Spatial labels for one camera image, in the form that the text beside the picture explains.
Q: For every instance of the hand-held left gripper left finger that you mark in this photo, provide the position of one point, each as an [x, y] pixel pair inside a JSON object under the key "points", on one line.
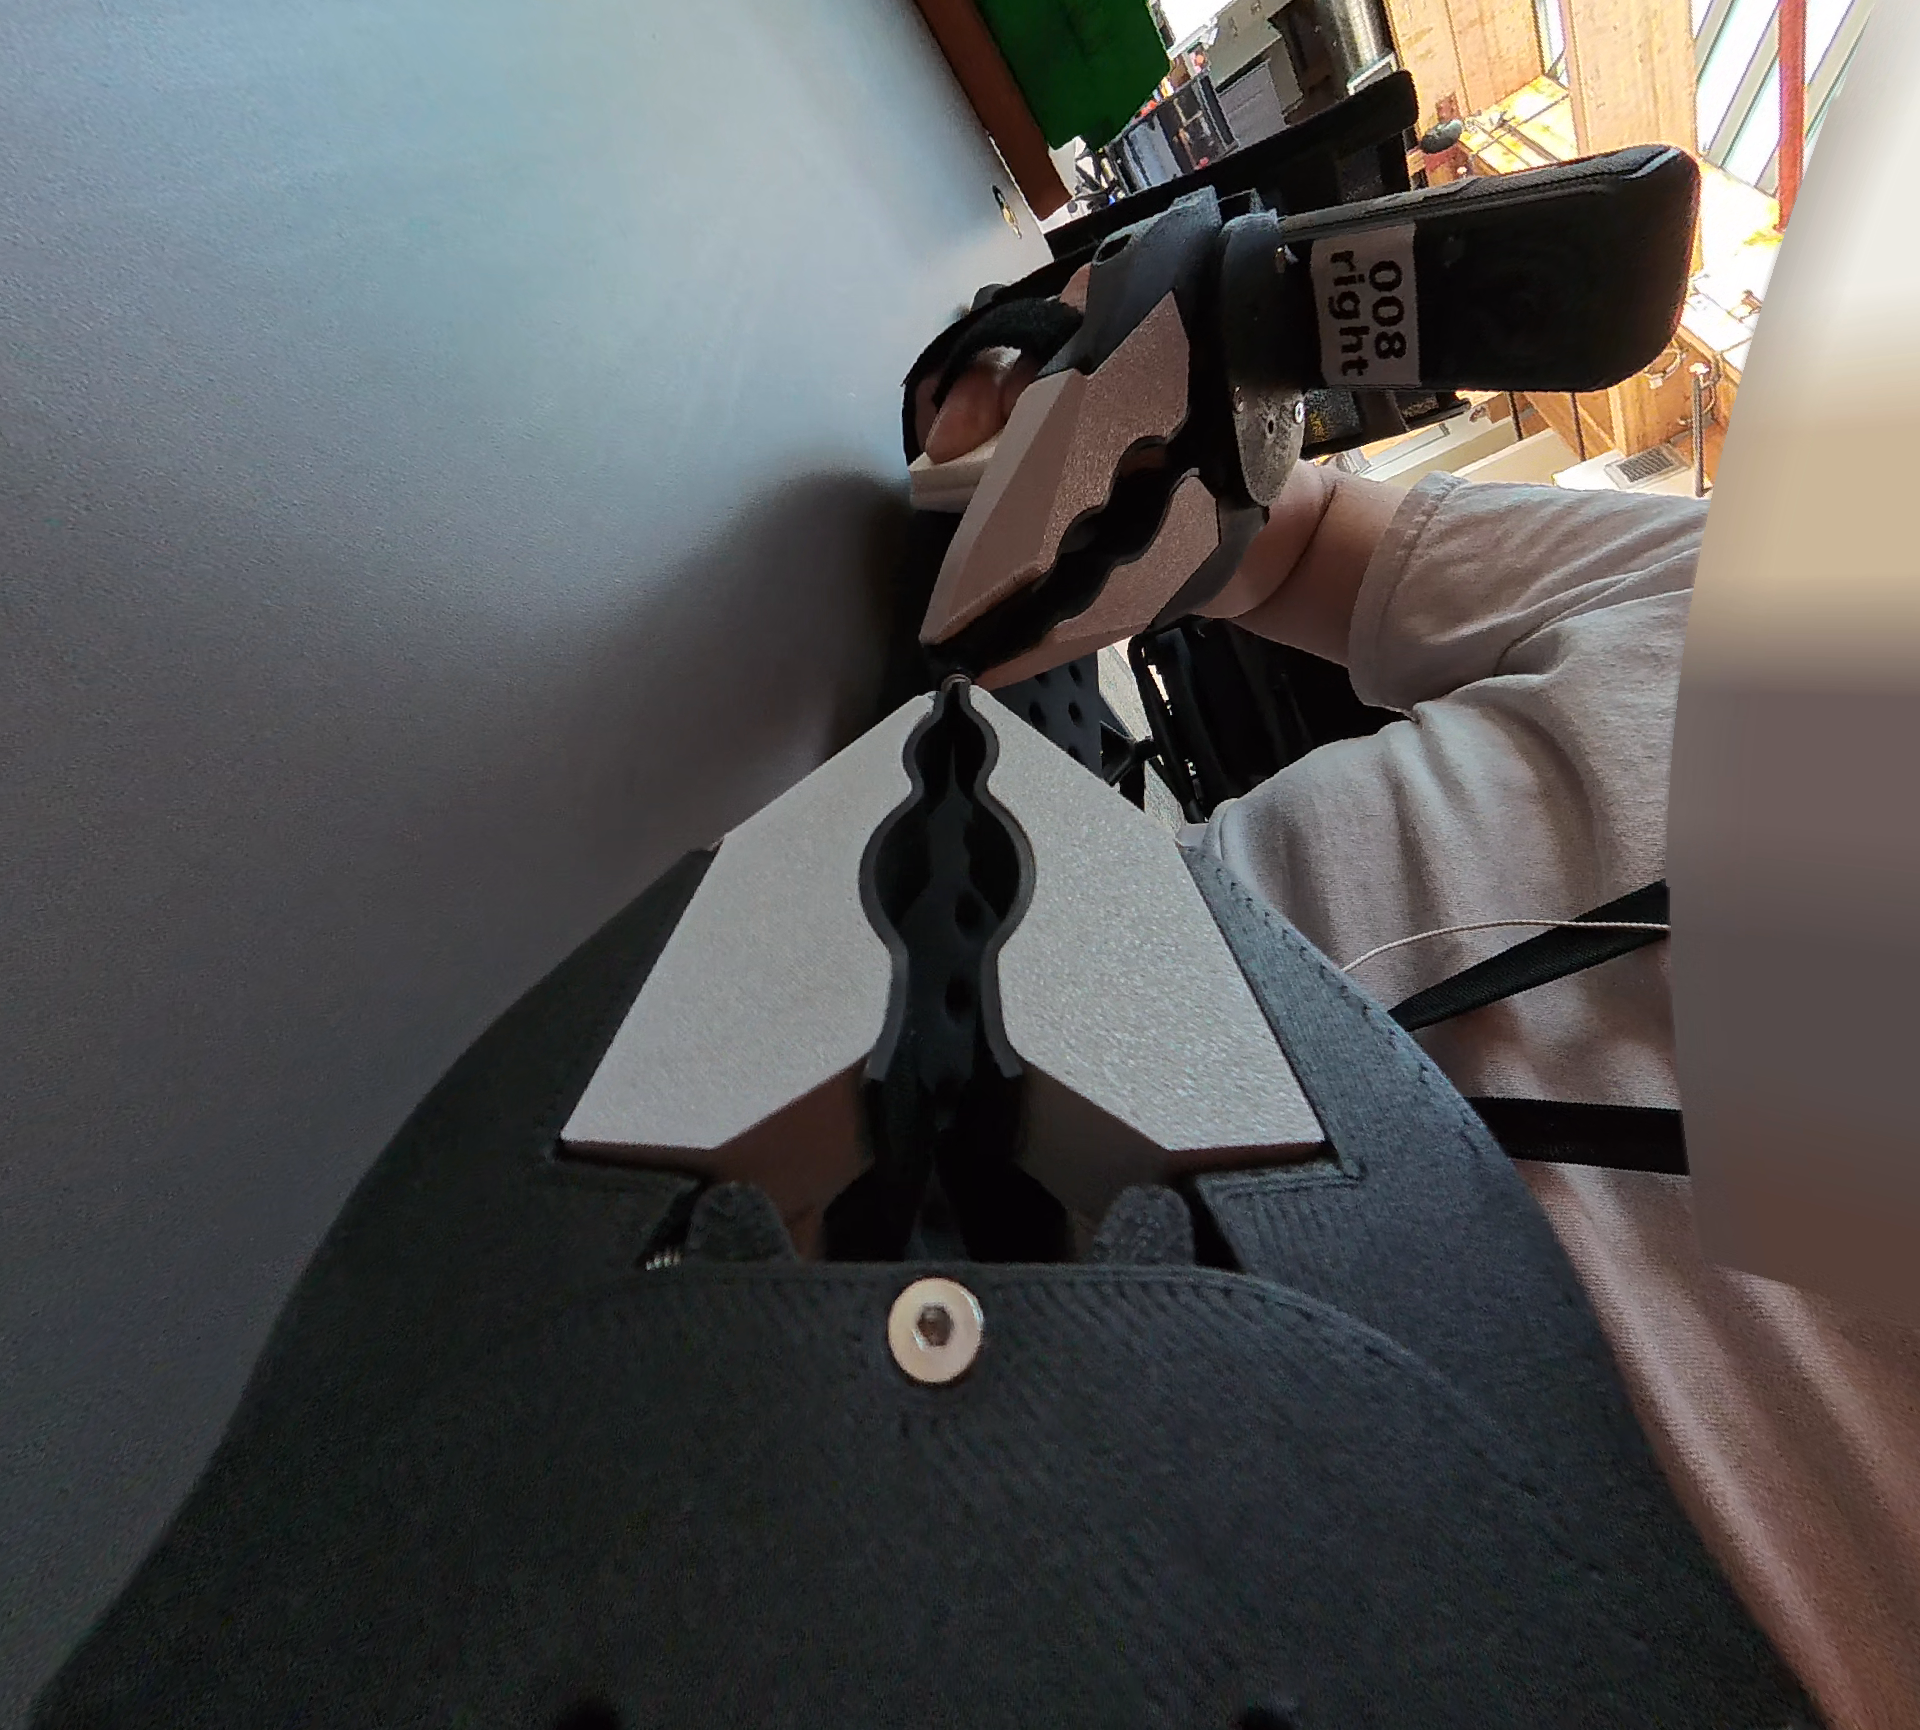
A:
{"points": [[735, 1008]]}

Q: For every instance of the grey desk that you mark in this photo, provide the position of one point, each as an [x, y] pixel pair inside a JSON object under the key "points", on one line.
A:
{"points": [[375, 483]]}

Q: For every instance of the black perforated panel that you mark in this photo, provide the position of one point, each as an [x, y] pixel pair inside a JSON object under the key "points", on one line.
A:
{"points": [[1074, 711]]}

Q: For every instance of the person's right forearm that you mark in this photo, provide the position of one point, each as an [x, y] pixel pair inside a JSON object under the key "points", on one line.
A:
{"points": [[1321, 590]]}

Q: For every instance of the person's right hand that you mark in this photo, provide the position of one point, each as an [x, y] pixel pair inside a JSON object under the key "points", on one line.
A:
{"points": [[974, 412]]}

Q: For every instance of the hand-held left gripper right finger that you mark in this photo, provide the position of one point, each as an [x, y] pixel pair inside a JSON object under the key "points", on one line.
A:
{"points": [[1155, 1008]]}

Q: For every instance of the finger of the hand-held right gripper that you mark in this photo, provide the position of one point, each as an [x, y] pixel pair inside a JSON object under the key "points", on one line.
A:
{"points": [[1162, 567], [1079, 455]]}

